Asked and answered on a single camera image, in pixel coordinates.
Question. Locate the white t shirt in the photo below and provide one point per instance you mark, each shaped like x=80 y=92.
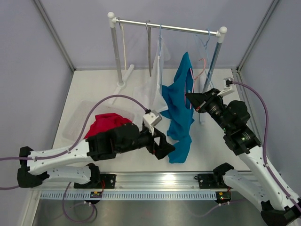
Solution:
x=150 y=93

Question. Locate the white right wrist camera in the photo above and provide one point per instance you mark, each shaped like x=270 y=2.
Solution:
x=228 y=87

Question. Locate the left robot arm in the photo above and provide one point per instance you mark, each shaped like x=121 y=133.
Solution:
x=76 y=163

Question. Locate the red t shirt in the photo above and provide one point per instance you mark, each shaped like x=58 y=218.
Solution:
x=105 y=122

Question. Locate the white slotted cable duct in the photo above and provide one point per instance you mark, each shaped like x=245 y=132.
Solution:
x=137 y=195

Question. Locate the light blue red-shirt hanger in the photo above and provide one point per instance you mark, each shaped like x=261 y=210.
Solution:
x=202 y=47

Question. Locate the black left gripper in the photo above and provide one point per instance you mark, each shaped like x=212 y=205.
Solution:
x=163 y=149

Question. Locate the aluminium rail frame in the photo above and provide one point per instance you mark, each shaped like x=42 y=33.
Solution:
x=152 y=181

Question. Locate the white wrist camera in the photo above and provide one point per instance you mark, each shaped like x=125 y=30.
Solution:
x=228 y=87
x=151 y=119

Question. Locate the blue t shirt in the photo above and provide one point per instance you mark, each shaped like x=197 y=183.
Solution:
x=179 y=110

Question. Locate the light blue white-shirt hanger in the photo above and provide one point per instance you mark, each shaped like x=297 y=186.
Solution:
x=160 y=45

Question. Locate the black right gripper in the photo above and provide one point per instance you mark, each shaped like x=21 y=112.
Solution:
x=198 y=100

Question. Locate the white plastic laundry basket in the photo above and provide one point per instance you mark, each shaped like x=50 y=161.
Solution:
x=76 y=121

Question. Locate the white metal clothes rack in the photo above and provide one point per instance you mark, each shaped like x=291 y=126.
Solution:
x=122 y=78

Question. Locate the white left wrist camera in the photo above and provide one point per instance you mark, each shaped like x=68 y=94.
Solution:
x=151 y=119

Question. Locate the grey empty hanger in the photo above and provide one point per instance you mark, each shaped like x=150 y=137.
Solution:
x=148 y=29

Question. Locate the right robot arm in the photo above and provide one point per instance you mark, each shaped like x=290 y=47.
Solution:
x=277 y=203

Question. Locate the cream empty hanger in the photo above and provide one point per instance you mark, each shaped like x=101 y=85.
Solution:
x=124 y=45

